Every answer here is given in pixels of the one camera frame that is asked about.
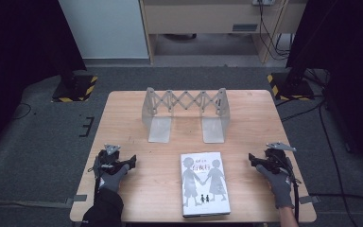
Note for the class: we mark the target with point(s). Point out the black tape floor mark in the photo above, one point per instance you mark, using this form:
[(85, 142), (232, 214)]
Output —
[(87, 126)]

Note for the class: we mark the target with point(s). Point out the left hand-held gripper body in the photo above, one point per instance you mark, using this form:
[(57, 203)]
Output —
[(108, 157)]

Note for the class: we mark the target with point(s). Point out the person's left hand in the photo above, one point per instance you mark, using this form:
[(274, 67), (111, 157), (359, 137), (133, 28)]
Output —
[(112, 179)]

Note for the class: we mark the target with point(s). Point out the white power strip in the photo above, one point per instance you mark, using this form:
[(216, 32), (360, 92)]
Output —
[(263, 2)]

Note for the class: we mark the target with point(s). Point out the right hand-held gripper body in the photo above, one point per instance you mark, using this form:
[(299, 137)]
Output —
[(275, 159)]

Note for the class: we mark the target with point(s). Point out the white cabinet panel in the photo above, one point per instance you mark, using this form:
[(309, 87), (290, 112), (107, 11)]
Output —
[(104, 28)]

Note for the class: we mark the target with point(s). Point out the grey tape strip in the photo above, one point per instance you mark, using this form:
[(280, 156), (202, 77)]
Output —
[(76, 199), (309, 199)]

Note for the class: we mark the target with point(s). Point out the light wooden desk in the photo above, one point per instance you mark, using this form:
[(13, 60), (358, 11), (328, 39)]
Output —
[(201, 17)]

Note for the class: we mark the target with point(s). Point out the person's right hand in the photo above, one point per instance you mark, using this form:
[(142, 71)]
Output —
[(280, 187)]

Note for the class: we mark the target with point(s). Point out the black yellow-striped stand base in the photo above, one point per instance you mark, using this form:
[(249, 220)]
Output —
[(75, 90), (291, 88)]

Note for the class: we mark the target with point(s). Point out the grey and white book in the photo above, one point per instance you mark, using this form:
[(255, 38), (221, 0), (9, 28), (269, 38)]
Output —
[(204, 184)]

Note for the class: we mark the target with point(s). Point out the expandable metal book rack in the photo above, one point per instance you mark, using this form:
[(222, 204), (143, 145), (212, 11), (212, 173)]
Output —
[(186, 107)]

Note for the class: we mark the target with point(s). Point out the black curtain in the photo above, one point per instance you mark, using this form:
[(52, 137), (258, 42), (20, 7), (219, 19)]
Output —
[(343, 47), (22, 47)]

